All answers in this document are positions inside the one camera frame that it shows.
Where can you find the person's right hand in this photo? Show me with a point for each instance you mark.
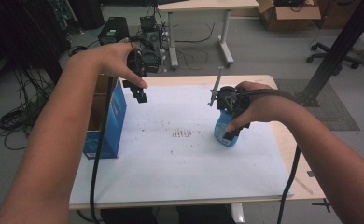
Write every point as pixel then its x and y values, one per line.
pixel 267 105

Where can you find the white desk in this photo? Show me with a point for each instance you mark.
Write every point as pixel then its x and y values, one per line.
pixel 208 5

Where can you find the person's left hand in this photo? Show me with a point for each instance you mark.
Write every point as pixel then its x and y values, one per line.
pixel 111 60

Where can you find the black office chair base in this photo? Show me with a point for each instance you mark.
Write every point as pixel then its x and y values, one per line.
pixel 329 56

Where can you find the black computer tower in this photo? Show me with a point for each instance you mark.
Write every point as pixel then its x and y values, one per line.
pixel 113 29

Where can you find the blue cardboard box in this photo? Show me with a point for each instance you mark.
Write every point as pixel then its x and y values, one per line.
pixel 114 124

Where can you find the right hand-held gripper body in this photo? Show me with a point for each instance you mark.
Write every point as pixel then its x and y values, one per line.
pixel 231 99

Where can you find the black metal stand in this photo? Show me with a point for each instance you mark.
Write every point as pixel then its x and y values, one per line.
pixel 342 46

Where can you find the blue bottle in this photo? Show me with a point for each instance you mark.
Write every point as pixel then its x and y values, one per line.
pixel 222 129

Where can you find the grey floor mat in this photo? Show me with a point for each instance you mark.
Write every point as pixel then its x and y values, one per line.
pixel 335 115

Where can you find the white paper sheet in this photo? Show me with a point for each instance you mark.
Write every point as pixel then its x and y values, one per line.
pixel 177 168

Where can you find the dark curtain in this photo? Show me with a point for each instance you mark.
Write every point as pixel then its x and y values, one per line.
pixel 24 34

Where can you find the white table leg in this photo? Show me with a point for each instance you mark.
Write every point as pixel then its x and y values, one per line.
pixel 237 214

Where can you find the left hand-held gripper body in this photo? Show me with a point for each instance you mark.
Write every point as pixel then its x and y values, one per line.
pixel 138 63

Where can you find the open brown cardboard box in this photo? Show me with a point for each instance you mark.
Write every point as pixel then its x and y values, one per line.
pixel 290 14

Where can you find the open-frame electronics unit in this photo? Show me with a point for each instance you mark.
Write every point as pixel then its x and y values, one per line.
pixel 154 34

